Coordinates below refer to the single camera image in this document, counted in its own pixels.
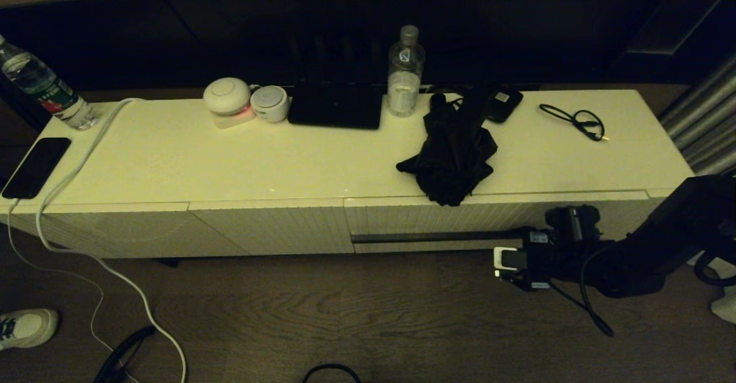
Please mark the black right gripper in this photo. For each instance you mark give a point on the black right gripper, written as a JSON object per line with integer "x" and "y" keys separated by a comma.
{"x": 546, "y": 259}

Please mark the white cabinet drawer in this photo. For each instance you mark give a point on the white cabinet drawer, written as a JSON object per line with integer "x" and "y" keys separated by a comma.
{"x": 437, "y": 216}

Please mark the black umbrella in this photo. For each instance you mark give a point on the black umbrella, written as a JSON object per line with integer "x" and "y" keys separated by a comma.
{"x": 454, "y": 153}

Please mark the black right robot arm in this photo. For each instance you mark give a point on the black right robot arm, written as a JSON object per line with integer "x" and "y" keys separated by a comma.
{"x": 632, "y": 268}

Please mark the white low cabinet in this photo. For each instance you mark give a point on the white low cabinet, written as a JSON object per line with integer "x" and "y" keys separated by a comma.
{"x": 230, "y": 159}

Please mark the small black labelled device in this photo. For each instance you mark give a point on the small black labelled device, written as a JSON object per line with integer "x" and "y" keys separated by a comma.
{"x": 505, "y": 104}

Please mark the clear bottle with grey cap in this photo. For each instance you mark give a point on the clear bottle with grey cap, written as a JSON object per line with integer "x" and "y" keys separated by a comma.
{"x": 404, "y": 88}

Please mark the black flat tablet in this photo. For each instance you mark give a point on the black flat tablet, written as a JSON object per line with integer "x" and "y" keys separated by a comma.
{"x": 336, "y": 106}

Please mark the small white round speaker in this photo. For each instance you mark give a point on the small white round speaker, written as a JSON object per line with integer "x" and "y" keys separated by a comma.
{"x": 269, "y": 104}

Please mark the white dome-shaped device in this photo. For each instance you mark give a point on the white dome-shaped device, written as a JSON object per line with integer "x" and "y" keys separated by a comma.
{"x": 227, "y": 95}

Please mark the black smartphone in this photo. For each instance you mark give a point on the black smartphone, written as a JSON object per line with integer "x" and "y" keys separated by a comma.
{"x": 36, "y": 166}

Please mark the white sneaker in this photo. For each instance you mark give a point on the white sneaker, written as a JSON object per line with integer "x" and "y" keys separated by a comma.
{"x": 29, "y": 328}

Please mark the water bottle with green label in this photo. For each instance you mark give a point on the water bottle with green label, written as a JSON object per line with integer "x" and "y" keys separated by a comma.
{"x": 40, "y": 84}

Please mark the dark grey door frame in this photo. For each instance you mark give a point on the dark grey door frame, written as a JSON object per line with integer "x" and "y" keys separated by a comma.
{"x": 661, "y": 47}

